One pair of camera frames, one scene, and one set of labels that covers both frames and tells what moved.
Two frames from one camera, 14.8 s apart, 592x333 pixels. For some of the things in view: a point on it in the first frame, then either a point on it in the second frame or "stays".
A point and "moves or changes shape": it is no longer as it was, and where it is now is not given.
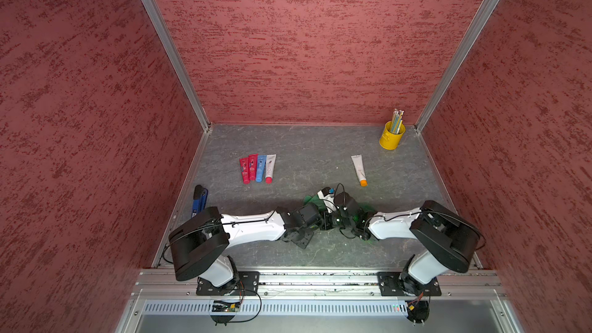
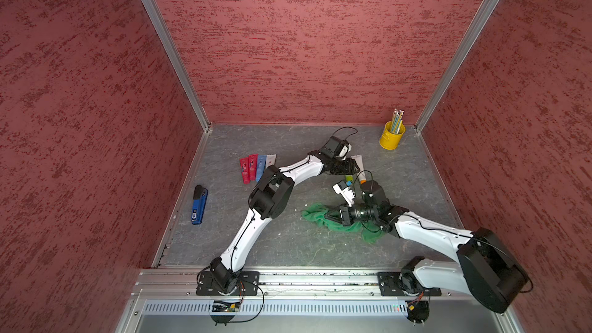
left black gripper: (305, 241) → (349, 169)
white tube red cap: (270, 161) stays
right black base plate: (389, 285) stays
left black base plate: (247, 284) stays
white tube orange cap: (358, 164) stays
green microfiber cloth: (317, 203) moves or changes shape
